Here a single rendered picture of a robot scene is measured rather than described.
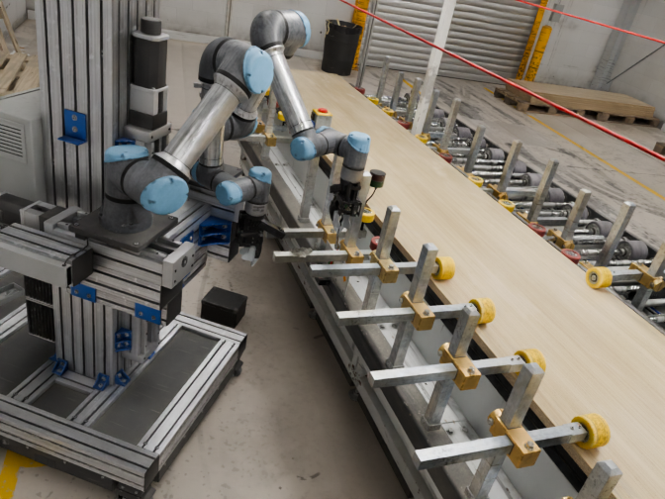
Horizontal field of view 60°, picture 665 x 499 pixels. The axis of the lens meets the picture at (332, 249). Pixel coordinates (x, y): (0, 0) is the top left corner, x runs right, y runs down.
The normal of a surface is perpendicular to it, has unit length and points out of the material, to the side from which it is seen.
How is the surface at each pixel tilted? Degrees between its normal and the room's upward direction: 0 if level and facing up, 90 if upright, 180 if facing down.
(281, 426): 0
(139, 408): 0
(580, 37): 90
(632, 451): 0
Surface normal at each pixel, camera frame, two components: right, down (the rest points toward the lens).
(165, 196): 0.68, 0.54
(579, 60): 0.23, 0.51
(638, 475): 0.18, -0.86
